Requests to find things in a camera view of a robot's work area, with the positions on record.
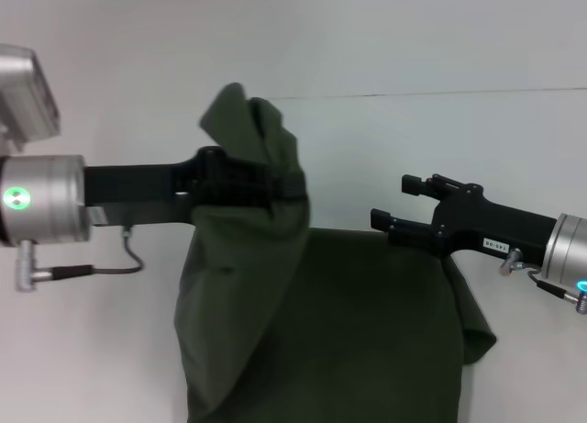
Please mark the dark green FREE! t-shirt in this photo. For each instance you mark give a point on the dark green FREE! t-shirt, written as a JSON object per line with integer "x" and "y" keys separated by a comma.
{"x": 321, "y": 326}

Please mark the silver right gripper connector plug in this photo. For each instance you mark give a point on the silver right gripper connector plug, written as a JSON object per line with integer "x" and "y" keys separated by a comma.
{"x": 510, "y": 262}

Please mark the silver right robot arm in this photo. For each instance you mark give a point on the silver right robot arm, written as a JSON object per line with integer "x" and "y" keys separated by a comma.
{"x": 568, "y": 248}

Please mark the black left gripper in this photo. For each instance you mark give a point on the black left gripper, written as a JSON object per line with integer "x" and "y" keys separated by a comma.
{"x": 137, "y": 191}

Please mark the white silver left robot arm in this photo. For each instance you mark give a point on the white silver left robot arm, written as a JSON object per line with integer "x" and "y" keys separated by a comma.
{"x": 41, "y": 198}

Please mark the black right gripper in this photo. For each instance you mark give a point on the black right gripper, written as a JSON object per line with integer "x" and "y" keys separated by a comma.
{"x": 495, "y": 225}

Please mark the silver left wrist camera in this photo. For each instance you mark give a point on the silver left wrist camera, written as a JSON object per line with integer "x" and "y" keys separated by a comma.
{"x": 25, "y": 97}

